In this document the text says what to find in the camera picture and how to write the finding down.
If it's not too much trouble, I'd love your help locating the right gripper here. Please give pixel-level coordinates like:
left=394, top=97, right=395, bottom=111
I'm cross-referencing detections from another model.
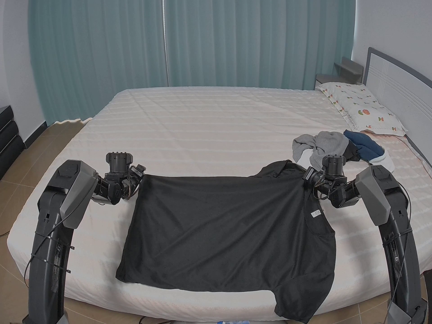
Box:
left=312, top=173, right=333, bottom=198

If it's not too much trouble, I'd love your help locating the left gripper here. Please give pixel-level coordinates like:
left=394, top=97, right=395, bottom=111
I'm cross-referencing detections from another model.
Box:
left=120, top=176, right=142, bottom=200

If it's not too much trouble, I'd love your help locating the black T-shirt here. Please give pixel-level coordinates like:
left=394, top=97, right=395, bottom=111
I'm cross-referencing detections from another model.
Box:
left=116, top=160, right=338, bottom=323

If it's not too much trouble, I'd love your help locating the bed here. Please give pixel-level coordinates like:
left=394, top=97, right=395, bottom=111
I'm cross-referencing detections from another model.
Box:
left=7, top=47, right=432, bottom=318

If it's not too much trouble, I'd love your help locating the grey garment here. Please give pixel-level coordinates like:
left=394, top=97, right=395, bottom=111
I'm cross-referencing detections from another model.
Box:
left=292, top=131, right=350, bottom=169

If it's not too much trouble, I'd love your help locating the small black garment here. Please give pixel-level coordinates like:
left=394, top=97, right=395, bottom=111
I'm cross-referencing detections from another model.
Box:
left=342, top=142, right=361, bottom=163

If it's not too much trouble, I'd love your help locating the dark blue garment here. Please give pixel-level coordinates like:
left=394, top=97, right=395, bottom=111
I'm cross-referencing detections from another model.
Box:
left=344, top=130, right=385, bottom=161

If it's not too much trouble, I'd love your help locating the white garment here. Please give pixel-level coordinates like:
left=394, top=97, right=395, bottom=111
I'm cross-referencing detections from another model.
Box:
left=368, top=151, right=395, bottom=173

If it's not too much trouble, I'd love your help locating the white printed pillow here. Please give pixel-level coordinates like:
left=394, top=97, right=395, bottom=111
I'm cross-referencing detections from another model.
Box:
left=315, top=82, right=407, bottom=137

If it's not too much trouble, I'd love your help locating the grey bedside table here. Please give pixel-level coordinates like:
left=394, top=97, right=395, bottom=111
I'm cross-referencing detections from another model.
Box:
left=315, top=57, right=364, bottom=87

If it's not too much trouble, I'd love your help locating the black chest of drawers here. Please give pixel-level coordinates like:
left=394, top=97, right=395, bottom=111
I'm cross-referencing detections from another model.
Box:
left=0, top=106, right=25, bottom=178

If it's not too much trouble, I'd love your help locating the blue-green curtain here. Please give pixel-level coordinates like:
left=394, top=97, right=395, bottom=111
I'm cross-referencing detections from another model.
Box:
left=164, top=0, right=356, bottom=90
left=28, top=0, right=167, bottom=126

